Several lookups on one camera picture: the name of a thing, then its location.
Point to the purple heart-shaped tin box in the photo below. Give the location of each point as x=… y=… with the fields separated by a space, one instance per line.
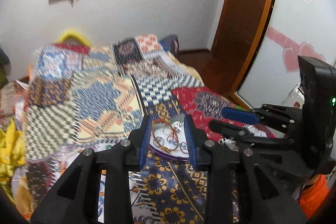
x=169 y=122

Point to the pink heart wall stickers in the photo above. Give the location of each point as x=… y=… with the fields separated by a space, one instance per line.
x=291 y=50

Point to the white suitcase with stickers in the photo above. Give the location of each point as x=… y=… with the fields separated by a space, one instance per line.
x=295 y=98

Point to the brown wooden door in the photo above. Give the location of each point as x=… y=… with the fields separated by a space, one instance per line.
x=237 y=36

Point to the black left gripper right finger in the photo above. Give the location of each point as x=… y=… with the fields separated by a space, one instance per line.
x=262 y=197

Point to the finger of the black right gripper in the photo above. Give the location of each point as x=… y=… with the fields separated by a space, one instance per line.
x=233 y=132

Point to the yellow cloth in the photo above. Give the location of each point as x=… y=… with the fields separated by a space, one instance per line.
x=12 y=155

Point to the white foam padding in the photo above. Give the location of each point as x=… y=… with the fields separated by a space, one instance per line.
x=169 y=141

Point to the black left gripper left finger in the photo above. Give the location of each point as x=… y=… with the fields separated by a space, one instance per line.
x=74 y=197

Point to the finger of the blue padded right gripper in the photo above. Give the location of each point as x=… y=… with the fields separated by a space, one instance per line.
x=241 y=116

